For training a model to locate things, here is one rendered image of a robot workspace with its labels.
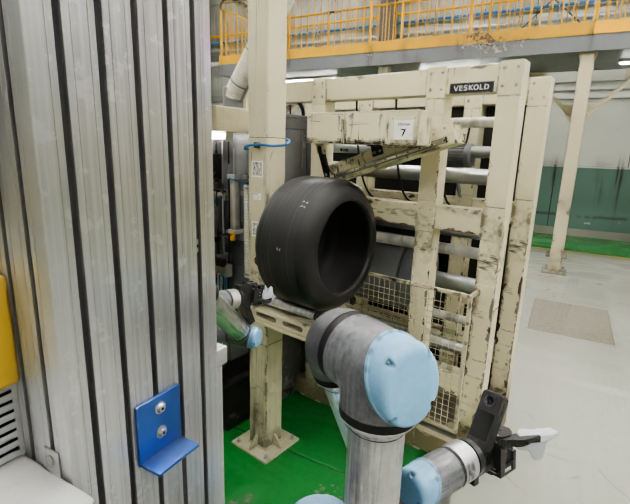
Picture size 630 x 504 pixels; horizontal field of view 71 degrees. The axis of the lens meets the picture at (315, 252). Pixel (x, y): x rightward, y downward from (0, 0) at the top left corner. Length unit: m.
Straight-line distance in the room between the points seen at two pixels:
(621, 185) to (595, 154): 0.78
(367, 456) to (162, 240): 0.42
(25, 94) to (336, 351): 0.48
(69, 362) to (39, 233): 0.14
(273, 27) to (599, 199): 9.14
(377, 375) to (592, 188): 10.12
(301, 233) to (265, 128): 0.59
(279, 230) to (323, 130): 0.64
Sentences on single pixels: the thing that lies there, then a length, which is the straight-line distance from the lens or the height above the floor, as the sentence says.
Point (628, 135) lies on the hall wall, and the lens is 10.71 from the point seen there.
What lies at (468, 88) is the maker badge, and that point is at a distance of 2.22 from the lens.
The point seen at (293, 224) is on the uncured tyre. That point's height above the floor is 1.32.
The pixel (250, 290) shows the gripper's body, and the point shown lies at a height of 1.08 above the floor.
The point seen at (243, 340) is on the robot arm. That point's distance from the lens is 1.53.
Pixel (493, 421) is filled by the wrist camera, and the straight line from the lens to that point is 0.97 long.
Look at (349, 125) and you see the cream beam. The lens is 2.12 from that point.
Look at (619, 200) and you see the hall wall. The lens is 10.66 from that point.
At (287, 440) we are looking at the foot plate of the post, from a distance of 2.70.
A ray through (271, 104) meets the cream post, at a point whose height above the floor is 1.80.
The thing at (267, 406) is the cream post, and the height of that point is 0.27.
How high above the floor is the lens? 1.61
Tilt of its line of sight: 13 degrees down
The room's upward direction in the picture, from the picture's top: 2 degrees clockwise
